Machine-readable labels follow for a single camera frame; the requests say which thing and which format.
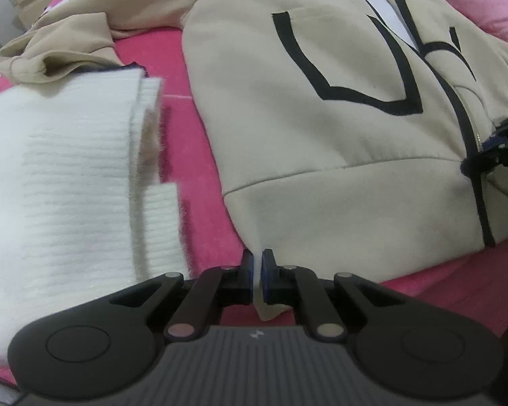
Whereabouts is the white ribbed knit sweater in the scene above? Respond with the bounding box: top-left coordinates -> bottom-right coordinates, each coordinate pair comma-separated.
0,65 -> 191,373

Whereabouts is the pink and teal quilt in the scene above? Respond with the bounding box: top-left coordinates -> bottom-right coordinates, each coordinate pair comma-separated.
423,0 -> 508,51

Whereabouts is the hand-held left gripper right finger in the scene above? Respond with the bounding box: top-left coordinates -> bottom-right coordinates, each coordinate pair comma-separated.
260,249 -> 407,343

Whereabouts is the beige zip hoodie black trim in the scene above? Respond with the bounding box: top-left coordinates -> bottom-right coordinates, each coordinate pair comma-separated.
0,0 -> 508,324

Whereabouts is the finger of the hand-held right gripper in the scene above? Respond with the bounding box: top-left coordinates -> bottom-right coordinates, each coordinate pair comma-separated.
483,108 -> 508,154
461,149 -> 508,177

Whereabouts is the pink floral bedsheet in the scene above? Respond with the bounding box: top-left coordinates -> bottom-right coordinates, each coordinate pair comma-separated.
0,0 -> 508,385

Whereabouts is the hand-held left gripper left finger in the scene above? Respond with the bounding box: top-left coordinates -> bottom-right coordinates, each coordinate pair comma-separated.
108,249 -> 255,343

